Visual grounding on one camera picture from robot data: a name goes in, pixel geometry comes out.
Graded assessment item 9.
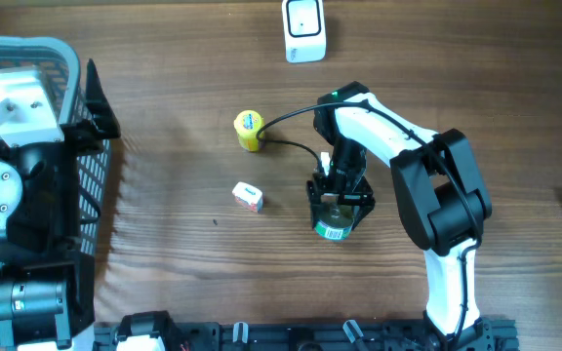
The silver tin can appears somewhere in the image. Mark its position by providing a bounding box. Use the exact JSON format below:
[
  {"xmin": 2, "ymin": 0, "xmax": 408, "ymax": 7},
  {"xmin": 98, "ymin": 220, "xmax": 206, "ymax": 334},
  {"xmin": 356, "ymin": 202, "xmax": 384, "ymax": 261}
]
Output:
[{"xmin": 314, "ymin": 202, "xmax": 354, "ymax": 241}]

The yellow lidded jar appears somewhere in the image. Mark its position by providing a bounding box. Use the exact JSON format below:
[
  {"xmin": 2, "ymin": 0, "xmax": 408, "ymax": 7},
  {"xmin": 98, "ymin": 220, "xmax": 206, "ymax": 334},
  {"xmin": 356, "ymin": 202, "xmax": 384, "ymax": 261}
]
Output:
[{"xmin": 233, "ymin": 110, "xmax": 264, "ymax": 152}]

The white barcode scanner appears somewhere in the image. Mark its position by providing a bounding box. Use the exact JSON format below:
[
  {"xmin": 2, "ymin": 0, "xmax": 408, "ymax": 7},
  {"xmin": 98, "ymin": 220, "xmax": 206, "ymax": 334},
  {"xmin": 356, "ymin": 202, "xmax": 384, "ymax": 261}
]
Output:
[{"xmin": 281, "ymin": 0, "xmax": 327, "ymax": 63}]

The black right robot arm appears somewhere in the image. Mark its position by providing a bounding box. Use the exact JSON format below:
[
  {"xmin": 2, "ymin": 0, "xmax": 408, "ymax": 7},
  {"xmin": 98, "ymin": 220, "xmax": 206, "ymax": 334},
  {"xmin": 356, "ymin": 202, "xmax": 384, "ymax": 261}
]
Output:
[{"xmin": 306, "ymin": 82, "xmax": 492, "ymax": 350}]

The red tissue pack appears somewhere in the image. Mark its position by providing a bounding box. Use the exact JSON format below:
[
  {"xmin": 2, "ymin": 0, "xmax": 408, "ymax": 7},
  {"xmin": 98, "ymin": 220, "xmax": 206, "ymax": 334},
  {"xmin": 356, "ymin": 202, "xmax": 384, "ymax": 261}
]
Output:
[{"xmin": 232, "ymin": 181, "xmax": 263, "ymax": 213}]

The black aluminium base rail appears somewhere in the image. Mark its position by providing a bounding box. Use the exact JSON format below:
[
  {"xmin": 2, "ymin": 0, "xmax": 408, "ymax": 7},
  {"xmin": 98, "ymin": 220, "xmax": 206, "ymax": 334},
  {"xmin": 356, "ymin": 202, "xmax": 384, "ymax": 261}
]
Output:
[{"xmin": 93, "ymin": 311, "xmax": 519, "ymax": 351}]

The grey plastic laundry basket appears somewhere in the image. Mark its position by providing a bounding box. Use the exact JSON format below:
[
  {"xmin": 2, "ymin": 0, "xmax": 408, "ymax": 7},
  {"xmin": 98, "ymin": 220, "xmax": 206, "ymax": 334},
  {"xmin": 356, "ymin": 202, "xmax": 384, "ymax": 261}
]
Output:
[{"xmin": 0, "ymin": 35, "xmax": 112, "ymax": 321}]

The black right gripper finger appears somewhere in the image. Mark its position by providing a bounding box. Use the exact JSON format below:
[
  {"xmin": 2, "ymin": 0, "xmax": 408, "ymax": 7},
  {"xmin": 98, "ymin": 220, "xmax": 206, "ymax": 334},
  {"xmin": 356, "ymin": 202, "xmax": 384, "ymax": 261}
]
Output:
[
  {"xmin": 306, "ymin": 187, "xmax": 322, "ymax": 227},
  {"xmin": 351, "ymin": 195, "xmax": 376, "ymax": 229}
]

